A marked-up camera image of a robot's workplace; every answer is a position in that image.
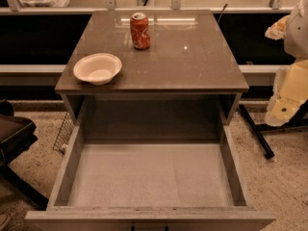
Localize grey top drawer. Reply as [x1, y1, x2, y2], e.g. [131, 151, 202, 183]
[26, 97, 274, 231]

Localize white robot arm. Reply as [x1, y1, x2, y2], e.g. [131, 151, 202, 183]
[265, 0, 308, 127]

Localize grey drawer cabinet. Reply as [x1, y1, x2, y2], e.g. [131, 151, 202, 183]
[56, 10, 248, 120]

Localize white paper bowl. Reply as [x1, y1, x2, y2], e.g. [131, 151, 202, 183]
[73, 53, 122, 86]

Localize orange soda can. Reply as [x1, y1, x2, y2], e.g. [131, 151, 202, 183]
[130, 13, 150, 50]

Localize dark office chair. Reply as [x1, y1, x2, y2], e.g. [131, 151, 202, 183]
[0, 99, 48, 210]

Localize wire mesh basket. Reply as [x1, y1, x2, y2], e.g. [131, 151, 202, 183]
[53, 114, 74, 154]

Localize black drawer handle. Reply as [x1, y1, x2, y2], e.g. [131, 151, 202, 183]
[130, 224, 169, 231]

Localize black table leg frame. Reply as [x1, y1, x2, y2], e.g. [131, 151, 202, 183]
[239, 101, 308, 160]

